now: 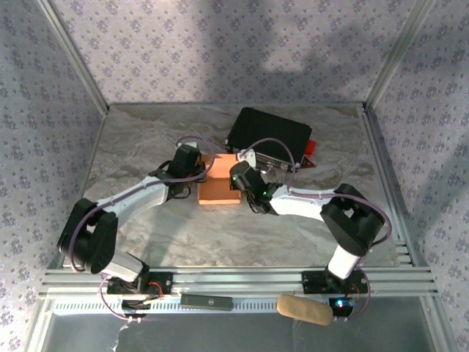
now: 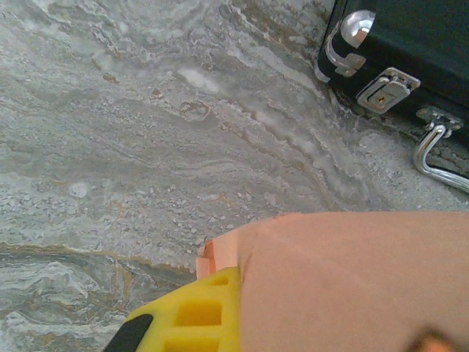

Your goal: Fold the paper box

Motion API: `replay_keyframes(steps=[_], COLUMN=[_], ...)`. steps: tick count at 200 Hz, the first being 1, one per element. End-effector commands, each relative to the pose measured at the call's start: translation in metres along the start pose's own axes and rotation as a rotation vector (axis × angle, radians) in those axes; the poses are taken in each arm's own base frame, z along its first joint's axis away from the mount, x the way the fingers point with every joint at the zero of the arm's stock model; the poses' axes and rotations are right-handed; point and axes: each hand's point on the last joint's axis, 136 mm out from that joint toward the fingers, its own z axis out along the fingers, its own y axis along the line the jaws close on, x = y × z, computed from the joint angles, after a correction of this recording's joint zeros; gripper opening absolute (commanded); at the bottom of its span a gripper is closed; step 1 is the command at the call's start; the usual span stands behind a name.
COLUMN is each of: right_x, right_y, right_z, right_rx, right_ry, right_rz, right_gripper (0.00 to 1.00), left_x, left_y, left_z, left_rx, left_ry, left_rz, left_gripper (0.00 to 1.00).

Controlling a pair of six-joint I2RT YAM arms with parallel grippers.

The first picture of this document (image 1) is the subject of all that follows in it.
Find orange paper box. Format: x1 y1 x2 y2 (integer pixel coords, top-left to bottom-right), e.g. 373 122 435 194
197 153 243 206

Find black ribbed carrying case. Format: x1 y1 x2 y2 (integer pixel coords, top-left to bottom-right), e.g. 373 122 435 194
226 106 313 173

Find flat black rectangular device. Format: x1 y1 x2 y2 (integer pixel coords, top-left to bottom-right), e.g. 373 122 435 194
180 293 235 312

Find small board with led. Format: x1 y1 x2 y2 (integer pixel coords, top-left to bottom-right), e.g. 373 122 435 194
328 297 357 318

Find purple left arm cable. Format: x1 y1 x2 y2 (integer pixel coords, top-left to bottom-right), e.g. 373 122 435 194
67 134 217 274

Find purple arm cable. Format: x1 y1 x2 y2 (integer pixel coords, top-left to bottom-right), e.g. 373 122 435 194
67 134 217 274
240 137 394 254

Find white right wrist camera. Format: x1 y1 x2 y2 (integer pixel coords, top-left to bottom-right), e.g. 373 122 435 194
236 148 257 169

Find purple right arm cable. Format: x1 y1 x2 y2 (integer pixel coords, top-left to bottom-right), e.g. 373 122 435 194
240 137 394 254

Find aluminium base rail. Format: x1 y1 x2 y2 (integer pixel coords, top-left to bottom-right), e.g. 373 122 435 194
40 266 440 297

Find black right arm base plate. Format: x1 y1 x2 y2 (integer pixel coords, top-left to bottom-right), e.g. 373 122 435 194
302 269 367 296

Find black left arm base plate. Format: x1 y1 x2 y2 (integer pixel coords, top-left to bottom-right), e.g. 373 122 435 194
106 271 174 296

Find white slotted cable duct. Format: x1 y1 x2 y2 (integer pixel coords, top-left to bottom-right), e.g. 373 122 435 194
51 296 333 315

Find aluminium side rail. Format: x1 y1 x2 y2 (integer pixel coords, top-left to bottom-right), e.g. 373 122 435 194
361 103 422 265

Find aluminium frame post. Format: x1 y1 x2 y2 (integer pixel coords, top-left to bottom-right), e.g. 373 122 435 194
36 0 110 113
362 0 437 108

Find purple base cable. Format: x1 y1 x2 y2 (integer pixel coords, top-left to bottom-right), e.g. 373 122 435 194
97 274 146 324

